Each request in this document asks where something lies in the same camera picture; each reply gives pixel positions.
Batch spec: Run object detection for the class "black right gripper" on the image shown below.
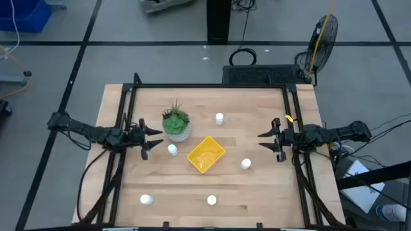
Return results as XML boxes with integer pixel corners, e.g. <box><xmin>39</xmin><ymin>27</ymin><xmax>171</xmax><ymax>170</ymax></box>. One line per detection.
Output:
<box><xmin>257</xmin><ymin>117</ymin><xmax>298</xmax><ymax>163</ymax></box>

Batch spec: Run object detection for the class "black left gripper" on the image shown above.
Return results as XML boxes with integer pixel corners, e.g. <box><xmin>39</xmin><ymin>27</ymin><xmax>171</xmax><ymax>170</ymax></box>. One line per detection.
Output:
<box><xmin>127</xmin><ymin>117</ymin><xmax>164</xmax><ymax>160</ymax></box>

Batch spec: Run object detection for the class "yellow plastic basket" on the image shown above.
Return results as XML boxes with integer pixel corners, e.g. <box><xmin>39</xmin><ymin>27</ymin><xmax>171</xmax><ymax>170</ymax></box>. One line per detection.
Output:
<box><xmin>186</xmin><ymin>135</ymin><xmax>226</xmax><ymax>175</ymax></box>

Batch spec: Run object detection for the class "potted green succulent plant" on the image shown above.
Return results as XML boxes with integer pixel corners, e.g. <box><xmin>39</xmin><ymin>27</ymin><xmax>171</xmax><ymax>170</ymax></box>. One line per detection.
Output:
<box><xmin>161</xmin><ymin>98</ymin><xmax>193</xmax><ymax>143</ymax></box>

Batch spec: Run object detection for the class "black perforated metal case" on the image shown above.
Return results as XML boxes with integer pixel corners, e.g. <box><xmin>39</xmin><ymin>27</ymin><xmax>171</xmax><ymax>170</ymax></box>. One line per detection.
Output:
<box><xmin>222</xmin><ymin>64</ymin><xmax>306</xmax><ymax>85</ymax></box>

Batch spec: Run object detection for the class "black metal bar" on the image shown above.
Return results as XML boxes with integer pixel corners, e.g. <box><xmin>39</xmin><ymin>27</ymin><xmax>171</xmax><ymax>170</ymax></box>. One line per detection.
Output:
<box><xmin>336</xmin><ymin>160</ymin><xmax>411</xmax><ymax>191</ymax></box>

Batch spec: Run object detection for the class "white laptop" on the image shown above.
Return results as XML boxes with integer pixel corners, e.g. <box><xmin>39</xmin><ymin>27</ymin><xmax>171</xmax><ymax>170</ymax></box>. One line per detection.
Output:
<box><xmin>340</xmin><ymin>159</ymin><xmax>385</xmax><ymax>214</ymax></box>

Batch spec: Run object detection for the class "black floor fan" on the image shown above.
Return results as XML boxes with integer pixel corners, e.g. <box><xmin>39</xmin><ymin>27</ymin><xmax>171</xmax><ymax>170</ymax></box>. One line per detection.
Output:
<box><xmin>295</xmin><ymin>14</ymin><xmax>339</xmax><ymax>87</ymax></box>

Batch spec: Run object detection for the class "grey floor object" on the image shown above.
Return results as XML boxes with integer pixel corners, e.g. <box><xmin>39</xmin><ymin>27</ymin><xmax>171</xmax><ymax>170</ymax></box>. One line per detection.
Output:
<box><xmin>139</xmin><ymin>0</ymin><xmax>195</xmax><ymax>14</ymax></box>

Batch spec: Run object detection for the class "person's white shoe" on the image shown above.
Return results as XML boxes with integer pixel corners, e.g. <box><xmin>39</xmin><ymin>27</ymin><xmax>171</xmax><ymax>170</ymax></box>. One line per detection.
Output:
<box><xmin>375</xmin><ymin>204</ymin><xmax>407</xmax><ymax>223</ymax></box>

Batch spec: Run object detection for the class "black floor object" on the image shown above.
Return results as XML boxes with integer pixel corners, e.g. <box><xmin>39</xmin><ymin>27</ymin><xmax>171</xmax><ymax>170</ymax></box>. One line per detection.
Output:
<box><xmin>0</xmin><ymin>99</ymin><xmax>13</xmax><ymax>116</ymax></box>

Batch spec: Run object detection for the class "grey stand base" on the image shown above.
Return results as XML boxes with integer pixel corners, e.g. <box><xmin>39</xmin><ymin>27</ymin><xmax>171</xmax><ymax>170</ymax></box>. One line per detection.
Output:
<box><xmin>0</xmin><ymin>70</ymin><xmax>32</xmax><ymax>86</ymax></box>

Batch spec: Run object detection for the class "blue plastic bin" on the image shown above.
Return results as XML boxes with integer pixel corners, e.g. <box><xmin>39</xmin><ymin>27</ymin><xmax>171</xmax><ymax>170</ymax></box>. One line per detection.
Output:
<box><xmin>0</xmin><ymin>0</ymin><xmax>53</xmax><ymax>33</ymax></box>

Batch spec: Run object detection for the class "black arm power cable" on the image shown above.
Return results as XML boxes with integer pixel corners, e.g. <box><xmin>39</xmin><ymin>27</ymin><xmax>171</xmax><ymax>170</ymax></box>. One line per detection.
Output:
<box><xmin>76</xmin><ymin>149</ymin><xmax>109</xmax><ymax>222</ymax></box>

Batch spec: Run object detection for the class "black metal table frame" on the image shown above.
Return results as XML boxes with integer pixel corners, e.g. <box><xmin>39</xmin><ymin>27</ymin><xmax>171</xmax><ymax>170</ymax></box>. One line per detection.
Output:
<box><xmin>76</xmin><ymin>73</ymin><xmax>346</xmax><ymax>231</ymax></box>

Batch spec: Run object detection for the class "black coiled floor cable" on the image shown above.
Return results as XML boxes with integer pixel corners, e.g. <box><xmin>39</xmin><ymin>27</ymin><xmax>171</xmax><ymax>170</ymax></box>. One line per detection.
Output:
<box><xmin>229</xmin><ymin>0</ymin><xmax>258</xmax><ymax>67</ymax></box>

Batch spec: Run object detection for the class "yellow floor cable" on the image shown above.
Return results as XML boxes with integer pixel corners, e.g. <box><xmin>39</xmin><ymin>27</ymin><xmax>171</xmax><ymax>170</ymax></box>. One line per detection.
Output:
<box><xmin>0</xmin><ymin>44</ymin><xmax>30</xmax><ymax>100</ymax></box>

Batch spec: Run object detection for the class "white thin cable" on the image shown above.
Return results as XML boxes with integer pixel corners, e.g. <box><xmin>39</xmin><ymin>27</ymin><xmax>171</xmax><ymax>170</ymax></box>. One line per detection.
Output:
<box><xmin>0</xmin><ymin>0</ymin><xmax>21</xmax><ymax>60</ymax></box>

